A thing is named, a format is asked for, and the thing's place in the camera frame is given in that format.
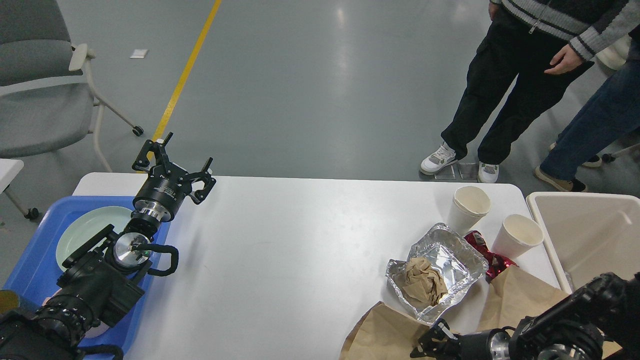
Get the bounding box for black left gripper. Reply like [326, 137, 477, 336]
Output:
[132, 132, 217, 223]

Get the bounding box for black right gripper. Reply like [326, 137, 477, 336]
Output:
[410, 320, 511, 360]

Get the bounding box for brown paper bag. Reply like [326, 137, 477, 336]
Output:
[339, 266, 623, 360]

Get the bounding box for brown paper ball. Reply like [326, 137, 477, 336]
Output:
[401, 257, 449, 308]

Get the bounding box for aluminium foil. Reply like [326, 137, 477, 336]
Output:
[386, 223, 489, 326]

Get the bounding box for crushed red snack wrapper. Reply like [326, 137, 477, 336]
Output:
[463, 230, 518, 283]

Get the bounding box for green plate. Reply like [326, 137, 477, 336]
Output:
[55, 206, 131, 272]

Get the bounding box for white paper cup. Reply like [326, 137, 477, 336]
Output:
[489, 214, 544, 260]
[446, 186, 492, 237]

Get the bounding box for dark teal mug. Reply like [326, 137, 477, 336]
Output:
[0, 289, 21, 314]

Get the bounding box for pink mug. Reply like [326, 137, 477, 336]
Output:
[82, 322, 110, 341]

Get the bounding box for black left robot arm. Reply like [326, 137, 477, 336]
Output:
[0, 132, 217, 360]

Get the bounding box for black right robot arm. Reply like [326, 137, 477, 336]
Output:
[410, 272, 640, 360]

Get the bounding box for grey office chair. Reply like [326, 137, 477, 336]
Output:
[0, 0, 144, 171]

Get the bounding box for grey floor plate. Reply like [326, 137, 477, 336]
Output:
[457, 162, 479, 181]
[433, 164, 457, 182]

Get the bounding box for white side table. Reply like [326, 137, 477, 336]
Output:
[0, 158, 40, 221]

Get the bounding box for blue plastic tray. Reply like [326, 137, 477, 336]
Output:
[3, 196, 145, 353]

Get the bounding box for beige plastic bin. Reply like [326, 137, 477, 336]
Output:
[526, 192, 640, 293]

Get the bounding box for white chair at right edge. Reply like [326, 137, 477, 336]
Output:
[601, 142, 640, 163]

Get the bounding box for person in grey sweater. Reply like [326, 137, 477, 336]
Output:
[420, 0, 639, 183]

